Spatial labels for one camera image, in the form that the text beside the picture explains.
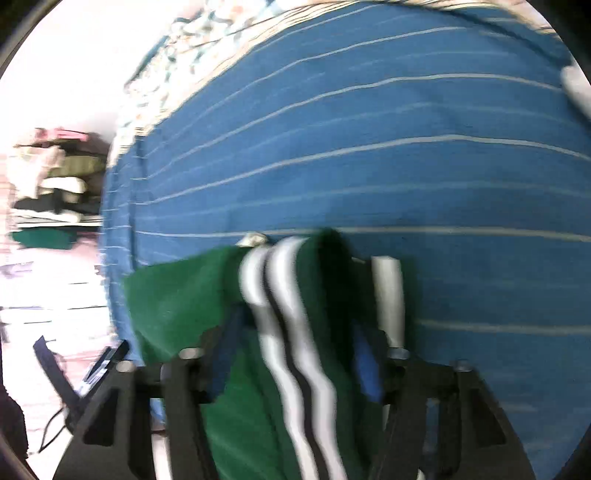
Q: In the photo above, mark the green white varsity jacket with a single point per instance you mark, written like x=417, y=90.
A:
x=298, y=393

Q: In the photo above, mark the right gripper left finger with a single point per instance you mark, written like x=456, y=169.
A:
x=113, y=438

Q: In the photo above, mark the plaid checkered blanket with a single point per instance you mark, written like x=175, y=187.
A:
x=257, y=86

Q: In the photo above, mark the pile of clothes on rack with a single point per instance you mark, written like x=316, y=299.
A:
x=55, y=180

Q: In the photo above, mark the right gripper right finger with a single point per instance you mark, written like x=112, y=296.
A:
x=414, y=419

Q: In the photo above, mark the blue striped bed sheet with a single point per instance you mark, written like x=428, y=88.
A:
x=361, y=175

